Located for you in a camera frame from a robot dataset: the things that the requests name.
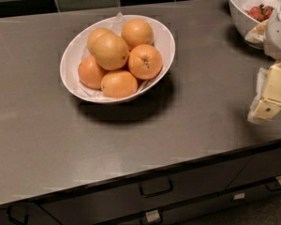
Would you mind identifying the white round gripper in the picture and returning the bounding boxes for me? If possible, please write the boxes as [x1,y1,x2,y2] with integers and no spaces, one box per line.
[244,3,281,124]

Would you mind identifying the orange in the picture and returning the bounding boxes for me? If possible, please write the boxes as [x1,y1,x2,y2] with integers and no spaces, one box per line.
[87,27,112,53]
[93,33,129,70]
[127,44,162,80]
[101,69,138,98]
[78,55,107,89]
[121,19,155,51]

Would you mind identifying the white oval bowl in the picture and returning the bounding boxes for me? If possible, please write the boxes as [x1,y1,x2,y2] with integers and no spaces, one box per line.
[59,14,176,105]

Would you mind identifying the black drawer handle centre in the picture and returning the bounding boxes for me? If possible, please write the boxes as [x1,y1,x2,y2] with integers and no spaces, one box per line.
[139,178,173,198]

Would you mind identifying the white label lower centre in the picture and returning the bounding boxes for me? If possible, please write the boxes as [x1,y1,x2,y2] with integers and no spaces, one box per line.
[145,210,161,223]

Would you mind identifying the dark drawer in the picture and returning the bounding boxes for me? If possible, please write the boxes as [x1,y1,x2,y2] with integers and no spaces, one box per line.
[229,148,281,188]
[44,157,247,225]

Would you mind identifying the black drawer handle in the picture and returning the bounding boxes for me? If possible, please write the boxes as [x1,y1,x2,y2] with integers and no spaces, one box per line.
[6,206,29,225]
[265,181,281,192]
[139,178,173,198]

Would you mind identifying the black drawer handle left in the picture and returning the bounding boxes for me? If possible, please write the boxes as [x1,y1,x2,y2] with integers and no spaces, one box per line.
[6,206,29,225]

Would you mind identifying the white label lower right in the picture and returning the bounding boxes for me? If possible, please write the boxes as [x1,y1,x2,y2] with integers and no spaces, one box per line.
[233,193,245,201]

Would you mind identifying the white fruit bowl right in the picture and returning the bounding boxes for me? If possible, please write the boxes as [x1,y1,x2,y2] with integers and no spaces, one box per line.
[229,0,281,50]

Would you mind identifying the black drawer handle right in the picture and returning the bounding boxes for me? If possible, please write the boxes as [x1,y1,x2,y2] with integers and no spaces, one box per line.
[265,181,281,192]

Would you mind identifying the red strawberries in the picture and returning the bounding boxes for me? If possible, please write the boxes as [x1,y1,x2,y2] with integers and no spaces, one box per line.
[247,4,274,23]

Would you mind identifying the dark drawer front centre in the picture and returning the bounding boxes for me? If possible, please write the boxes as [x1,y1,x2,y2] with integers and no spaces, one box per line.
[44,157,247,225]

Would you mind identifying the dark drawer front right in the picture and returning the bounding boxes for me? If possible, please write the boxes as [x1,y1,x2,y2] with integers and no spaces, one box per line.
[229,148,281,188]

